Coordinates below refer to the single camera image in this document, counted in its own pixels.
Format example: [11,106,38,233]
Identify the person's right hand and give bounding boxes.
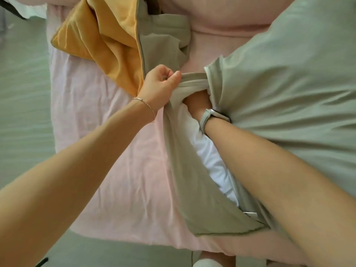
[183,90,212,123]

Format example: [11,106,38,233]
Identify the person's left hand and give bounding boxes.
[136,65,182,114]

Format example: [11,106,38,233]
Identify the white pillow insert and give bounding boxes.
[178,104,240,208]

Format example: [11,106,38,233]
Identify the grey and orange pillowcase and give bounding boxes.
[162,0,356,238]
[50,0,192,96]

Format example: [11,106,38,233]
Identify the pink bed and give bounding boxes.
[46,4,312,267]

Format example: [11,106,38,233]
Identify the person's left forearm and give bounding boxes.
[0,100,156,267]

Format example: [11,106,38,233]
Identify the person's right forearm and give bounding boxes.
[203,118,356,267]

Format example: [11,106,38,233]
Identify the person's left leg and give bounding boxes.
[200,250,237,267]

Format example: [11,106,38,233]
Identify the person's white shorts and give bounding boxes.
[192,258,223,267]

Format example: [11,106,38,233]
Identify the white smartwatch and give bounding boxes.
[199,108,231,136]

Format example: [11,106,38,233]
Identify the pink ruffled duvet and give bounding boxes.
[11,0,301,34]

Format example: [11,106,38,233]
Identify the thin gold bracelet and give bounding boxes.
[132,97,157,123]

